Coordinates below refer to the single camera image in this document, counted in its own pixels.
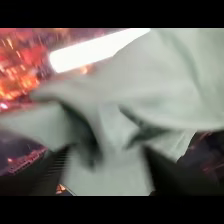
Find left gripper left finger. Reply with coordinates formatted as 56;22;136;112
19;145;70;196

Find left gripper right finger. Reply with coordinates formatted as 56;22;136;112
145;146;222;196

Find pale green T-shirt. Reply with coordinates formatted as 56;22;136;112
0;27;224;196

